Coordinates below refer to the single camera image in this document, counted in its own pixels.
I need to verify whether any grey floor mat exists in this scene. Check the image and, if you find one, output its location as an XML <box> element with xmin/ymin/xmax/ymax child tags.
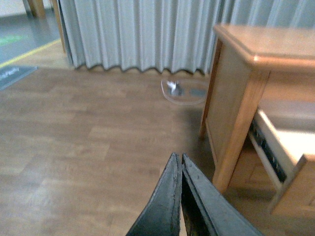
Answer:
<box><xmin>0</xmin><ymin>65</ymin><xmax>38</xmax><ymax>90</ymax></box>

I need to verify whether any wooden table leg in background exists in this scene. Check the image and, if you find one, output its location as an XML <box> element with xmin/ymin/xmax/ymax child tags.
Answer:
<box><xmin>27</xmin><ymin>0</ymin><xmax>65</xmax><ymax>53</ymax></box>

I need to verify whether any transparent floor plate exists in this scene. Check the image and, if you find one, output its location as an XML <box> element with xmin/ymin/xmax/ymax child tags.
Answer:
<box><xmin>160</xmin><ymin>79</ymin><xmax>208</xmax><ymax>106</ymax></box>

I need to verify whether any wooden nightstand cabinet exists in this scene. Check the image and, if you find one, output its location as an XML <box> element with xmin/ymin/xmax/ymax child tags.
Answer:
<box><xmin>199</xmin><ymin>24</ymin><xmax>315</xmax><ymax>192</ymax></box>

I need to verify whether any wooden drawer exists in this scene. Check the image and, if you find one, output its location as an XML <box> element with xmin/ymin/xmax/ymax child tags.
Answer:
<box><xmin>249</xmin><ymin>109</ymin><xmax>315</xmax><ymax>218</ymax></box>

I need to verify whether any light blue curtain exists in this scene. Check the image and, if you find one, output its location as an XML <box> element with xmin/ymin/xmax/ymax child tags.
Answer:
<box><xmin>58</xmin><ymin>0</ymin><xmax>315</xmax><ymax>73</ymax></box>

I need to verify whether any grey floor socket with plug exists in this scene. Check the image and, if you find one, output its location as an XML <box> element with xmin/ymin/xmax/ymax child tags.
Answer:
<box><xmin>166</xmin><ymin>81</ymin><xmax>183</xmax><ymax>96</ymax></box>

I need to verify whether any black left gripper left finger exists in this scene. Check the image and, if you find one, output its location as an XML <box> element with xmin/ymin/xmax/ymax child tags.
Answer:
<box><xmin>127</xmin><ymin>152</ymin><xmax>182</xmax><ymax>236</ymax></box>

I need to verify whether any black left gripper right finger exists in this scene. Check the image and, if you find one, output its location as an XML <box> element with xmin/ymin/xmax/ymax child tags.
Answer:
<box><xmin>181</xmin><ymin>153</ymin><xmax>263</xmax><ymax>236</ymax></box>

